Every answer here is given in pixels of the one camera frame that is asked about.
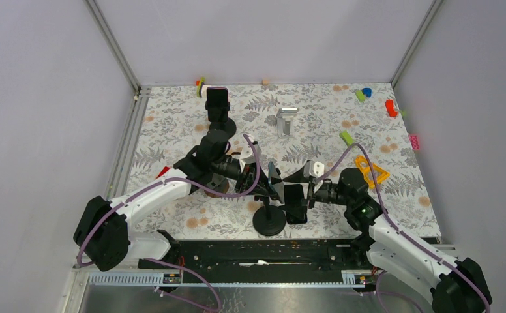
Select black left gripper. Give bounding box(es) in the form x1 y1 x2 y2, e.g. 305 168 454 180
211 156 271 195

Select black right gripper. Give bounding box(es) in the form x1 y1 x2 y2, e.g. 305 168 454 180
278 165 352 220

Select black smartphone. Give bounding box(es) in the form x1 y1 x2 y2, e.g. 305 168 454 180
284 184 308 225

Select black round-base phone stand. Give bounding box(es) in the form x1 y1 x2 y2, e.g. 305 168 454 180
252 195 286 237

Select blue-edged smartphone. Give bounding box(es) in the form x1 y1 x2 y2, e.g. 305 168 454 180
267 162 281 183

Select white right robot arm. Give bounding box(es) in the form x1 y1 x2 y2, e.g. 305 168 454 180
284 161 492 312

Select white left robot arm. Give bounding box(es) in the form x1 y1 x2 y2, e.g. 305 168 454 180
73 130 284 271

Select grey stand on wooden base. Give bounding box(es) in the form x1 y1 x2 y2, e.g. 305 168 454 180
204 174 230 198

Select silver metal phone stand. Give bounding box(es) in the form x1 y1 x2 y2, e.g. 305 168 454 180
276 107 299 138

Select black phone stand with phone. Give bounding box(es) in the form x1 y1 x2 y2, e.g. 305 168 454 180
205 87 237 138

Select floral patterned mat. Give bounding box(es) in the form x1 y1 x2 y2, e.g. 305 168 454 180
126 83 441 240

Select green toy block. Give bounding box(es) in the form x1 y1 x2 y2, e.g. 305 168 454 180
339 130 355 147

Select lime green block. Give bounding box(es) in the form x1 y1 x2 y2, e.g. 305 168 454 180
355 90 366 102

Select blue heart block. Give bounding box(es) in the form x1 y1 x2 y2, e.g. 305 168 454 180
361 87 372 98

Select red toy car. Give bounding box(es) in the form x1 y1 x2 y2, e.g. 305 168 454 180
156 166 171 179

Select purple-edged smartphone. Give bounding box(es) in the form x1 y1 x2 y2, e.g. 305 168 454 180
205 87 230 123

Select red curved block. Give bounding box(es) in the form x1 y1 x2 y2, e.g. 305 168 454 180
385 99 398 118

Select pink lego brick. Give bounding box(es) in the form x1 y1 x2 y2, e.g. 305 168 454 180
409 134 421 151

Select stacked coloured blocks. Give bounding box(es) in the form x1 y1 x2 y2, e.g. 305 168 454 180
195 76 205 98

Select yellow triangular plastic frame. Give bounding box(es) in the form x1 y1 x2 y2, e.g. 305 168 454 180
354 156 390 189

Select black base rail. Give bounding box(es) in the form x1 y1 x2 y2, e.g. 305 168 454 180
162 239 373 284

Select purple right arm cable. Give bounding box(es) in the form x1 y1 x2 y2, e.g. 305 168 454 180
313 143 493 313

